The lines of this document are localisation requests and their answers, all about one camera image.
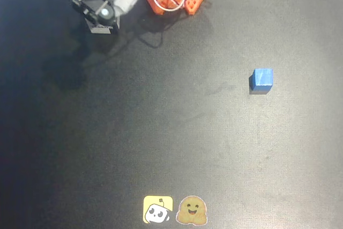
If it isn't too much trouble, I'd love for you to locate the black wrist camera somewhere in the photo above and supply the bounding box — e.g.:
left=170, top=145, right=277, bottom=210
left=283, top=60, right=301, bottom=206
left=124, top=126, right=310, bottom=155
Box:
left=70, top=0, right=120, bottom=27

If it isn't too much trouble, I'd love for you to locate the white cardboard box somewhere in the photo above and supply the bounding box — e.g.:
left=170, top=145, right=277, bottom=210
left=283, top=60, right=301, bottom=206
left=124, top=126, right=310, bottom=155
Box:
left=90, top=22, right=120, bottom=35

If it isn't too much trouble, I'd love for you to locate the black table mat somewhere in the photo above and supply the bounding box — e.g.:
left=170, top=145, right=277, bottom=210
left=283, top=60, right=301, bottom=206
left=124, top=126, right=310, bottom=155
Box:
left=0, top=0, right=343, bottom=229

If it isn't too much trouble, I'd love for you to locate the blue cube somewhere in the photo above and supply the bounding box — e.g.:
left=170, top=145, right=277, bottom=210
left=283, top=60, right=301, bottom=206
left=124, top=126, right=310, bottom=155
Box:
left=251, top=68, right=274, bottom=92

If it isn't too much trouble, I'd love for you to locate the hugging face sticker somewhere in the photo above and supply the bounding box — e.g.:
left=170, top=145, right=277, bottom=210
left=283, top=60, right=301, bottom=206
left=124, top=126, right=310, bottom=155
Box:
left=175, top=195, right=208, bottom=226

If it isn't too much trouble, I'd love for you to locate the yellow robot sticker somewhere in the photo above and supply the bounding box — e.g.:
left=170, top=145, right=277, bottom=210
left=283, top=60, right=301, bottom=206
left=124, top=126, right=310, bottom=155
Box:
left=143, top=195, right=174, bottom=224

